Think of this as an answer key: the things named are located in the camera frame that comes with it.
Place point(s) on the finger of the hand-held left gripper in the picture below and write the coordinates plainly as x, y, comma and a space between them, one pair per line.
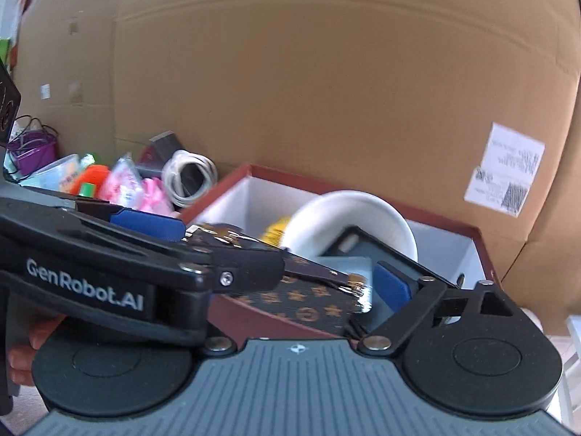
245, 268
145, 227

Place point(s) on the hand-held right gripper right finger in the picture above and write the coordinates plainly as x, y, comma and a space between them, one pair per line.
392, 286

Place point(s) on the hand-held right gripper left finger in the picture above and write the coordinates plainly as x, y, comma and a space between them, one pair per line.
219, 345

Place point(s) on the maroon cardboard box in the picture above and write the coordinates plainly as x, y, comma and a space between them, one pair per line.
245, 322

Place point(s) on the yellow tube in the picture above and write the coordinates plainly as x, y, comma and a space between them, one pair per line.
274, 234

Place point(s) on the black phone case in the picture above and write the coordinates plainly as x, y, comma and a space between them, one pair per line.
363, 247

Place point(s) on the brown monogram phone case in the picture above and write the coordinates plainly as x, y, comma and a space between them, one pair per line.
299, 309

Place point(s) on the person's left hand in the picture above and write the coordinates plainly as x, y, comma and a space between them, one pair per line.
43, 331

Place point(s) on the pink bow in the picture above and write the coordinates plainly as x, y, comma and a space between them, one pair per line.
154, 195

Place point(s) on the pink printed packet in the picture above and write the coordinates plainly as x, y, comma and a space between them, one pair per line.
120, 186

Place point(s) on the black box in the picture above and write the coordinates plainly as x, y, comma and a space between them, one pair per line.
161, 145

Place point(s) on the white bowl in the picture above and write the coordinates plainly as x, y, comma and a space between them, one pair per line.
345, 213

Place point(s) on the purple plastic basket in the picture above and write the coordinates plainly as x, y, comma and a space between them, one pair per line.
34, 156

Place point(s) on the pale pink towel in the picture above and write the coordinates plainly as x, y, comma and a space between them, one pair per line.
25, 415

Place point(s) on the large white shipping label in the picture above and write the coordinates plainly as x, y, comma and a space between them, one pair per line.
504, 172

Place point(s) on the small white shipping label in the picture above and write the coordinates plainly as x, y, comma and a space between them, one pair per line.
44, 91

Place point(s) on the brown cardboard sheet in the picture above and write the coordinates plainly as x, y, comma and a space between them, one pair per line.
68, 54

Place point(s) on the large cardboard box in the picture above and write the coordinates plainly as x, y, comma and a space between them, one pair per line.
317, 77

